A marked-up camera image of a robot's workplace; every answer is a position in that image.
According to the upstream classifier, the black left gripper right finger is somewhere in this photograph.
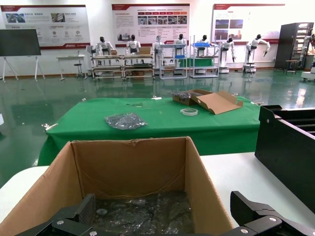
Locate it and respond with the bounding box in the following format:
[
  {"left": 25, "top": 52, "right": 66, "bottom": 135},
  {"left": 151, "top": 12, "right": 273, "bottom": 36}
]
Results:
[{"left": 221, "top": 190, "right": 315, "bottom": 236}]

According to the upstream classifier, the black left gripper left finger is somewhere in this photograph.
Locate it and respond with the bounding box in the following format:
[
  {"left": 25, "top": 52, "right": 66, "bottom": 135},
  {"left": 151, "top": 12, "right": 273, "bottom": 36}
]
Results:
[{"left": 0, "top": 193, "right": 104, "bottom": 236}]

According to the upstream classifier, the translucent grey anti-static bag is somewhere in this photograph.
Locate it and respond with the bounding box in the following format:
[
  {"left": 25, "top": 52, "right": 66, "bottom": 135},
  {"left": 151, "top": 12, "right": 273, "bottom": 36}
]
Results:
[{"left": 94, "top": 191, "right": 195, "bottom": 234}]

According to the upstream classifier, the open brown cardboard box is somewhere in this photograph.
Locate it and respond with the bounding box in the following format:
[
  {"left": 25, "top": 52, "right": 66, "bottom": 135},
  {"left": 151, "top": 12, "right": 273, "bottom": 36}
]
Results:
[{"left": 0, "top": 136, "right": 234, "bottom": 236}]

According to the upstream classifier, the black slotted plastic container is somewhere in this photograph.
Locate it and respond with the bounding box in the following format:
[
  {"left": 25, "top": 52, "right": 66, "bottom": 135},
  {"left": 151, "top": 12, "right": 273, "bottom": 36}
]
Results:
[{"left": 254, "top": 105, "right": 315, "bottom": 214}]

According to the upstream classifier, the flat cardboard box with lid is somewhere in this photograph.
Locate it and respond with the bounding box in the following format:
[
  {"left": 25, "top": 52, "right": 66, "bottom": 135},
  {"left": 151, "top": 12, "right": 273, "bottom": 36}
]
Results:
[{"left": 172, "top": 89, "right": 244, "bottom": 116}]

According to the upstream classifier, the crumpled silver anti-static bag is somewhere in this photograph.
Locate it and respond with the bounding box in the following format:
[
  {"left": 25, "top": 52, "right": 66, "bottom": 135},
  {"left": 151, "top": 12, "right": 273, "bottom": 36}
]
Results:
[
  {"left": 104, "top": 112, "right": 149, "bottom": 130},
  {"left": 173, "top": 90, "right": 205, "bottom": 99}
]

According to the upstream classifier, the green cloth covered table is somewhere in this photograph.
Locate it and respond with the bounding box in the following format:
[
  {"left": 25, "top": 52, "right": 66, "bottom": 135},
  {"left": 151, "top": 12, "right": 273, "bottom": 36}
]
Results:
[
  {"left": 178, "top": 58, "right": 214, "bottom": 68},
  {"left": 37, "top": 96, "right": 262, "bottom": 166}
]

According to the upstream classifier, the clear tape roll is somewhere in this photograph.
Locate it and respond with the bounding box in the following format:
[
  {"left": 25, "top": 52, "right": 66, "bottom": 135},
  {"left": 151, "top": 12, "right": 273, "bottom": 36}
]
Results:
[{"left": 181, "top": 107, "right": 198, "bottom": 117}]

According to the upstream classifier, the black round stool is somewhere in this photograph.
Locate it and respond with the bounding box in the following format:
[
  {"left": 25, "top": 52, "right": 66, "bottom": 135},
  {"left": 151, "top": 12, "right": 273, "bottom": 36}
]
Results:
[{"left": 73, "top": 63, "right": 83, "bottom": 79}]

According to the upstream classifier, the small wooden top stool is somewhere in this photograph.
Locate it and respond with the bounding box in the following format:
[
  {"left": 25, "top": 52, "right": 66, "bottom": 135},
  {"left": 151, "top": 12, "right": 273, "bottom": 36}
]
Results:
[{"left": 283, "top": 59, "right": 299, "bottom": 75}]

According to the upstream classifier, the small white table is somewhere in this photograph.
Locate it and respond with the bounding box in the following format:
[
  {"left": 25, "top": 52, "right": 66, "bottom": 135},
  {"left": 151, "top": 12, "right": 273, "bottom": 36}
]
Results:
[{"left": 56, "top": 54, "right": 87, "bottom": 81}]

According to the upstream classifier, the black server rack cabinet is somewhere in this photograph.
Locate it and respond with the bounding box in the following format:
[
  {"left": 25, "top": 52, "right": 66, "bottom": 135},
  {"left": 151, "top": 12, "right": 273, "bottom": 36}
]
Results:
[{"left": 275, "top": 22, "right": 315, "bottom": 70}]

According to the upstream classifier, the white metal shelf rack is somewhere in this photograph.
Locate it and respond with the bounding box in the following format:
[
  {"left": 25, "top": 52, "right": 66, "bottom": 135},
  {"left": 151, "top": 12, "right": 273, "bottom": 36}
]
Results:
[{"left": 159, "top": 35, "right": 188, "bottom": 79}]

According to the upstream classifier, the shelf rack with blue bins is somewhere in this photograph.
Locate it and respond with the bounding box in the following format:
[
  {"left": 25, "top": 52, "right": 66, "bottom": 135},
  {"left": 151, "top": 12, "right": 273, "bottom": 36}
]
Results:
[{"left": 189, "top": 35, "right": 220, "bottom": 79}]

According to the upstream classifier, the black screen on white stand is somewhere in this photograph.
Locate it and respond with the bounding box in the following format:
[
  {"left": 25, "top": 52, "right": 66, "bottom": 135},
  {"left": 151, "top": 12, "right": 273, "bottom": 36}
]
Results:
[{"left": 0, "top": 29, "right": 46, "bottom": 83}]

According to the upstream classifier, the white tube frame workbench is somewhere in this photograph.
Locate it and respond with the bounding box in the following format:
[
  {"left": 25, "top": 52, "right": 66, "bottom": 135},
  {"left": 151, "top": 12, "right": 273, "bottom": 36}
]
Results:
[
  {"left": 90, "top": 53, "right": 125, "bottom": 81},
  {"left": 123, "top": 53, "right": 156, "bottom": 81}
]

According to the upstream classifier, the wall poster with dark photos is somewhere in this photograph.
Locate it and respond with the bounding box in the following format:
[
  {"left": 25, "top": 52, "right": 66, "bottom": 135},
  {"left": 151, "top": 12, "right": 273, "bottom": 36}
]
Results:
[{"left": 211, "top": 3, "right": 285, "bottom": 45}]

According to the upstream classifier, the wall poster with grey photos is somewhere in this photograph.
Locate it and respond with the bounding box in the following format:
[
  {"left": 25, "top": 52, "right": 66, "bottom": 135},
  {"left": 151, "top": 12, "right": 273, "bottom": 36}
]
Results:
[{"left": 0, "top": 4, "right": 91, "bottom": 50}]

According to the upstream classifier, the wall poster with orange bar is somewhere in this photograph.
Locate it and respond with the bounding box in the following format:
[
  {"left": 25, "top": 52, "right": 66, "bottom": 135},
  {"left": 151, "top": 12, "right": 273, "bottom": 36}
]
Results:
[{"left": 111, "top": 3, "right": 191, "bottom": 48}]

